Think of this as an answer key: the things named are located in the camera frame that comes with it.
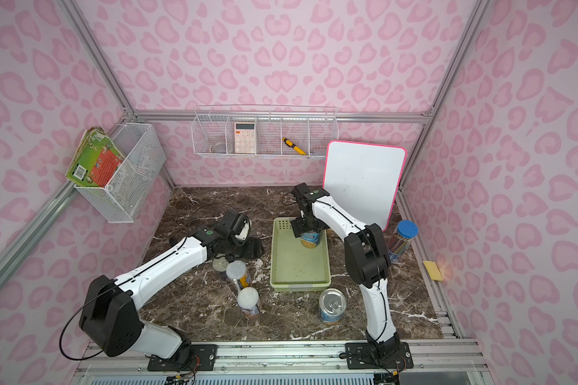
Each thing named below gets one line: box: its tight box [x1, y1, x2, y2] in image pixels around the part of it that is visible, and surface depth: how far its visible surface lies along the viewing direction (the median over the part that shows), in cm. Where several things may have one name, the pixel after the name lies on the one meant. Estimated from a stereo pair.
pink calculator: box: [234, 121, 257, 154], surface depth 97 cm
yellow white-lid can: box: [225, 259, 252, 290], surface depth 79 cm
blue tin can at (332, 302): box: [318, 287, 347, 325], surface depth 75 cm
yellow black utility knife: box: [281, 137, 308, 156], surface depth 100 cm
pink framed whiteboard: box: [322, 140, 408, 232], surface depth 90 cm
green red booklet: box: [65, 126, 126, 188], surface depth 73 cm
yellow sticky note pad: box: [423, 260, 444, 282], surface depth 97 cm
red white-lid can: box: [237, 286, 261, 317], surface depth 76 cm
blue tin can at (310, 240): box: [300, 231, 321, 249], surface depth 97 cm
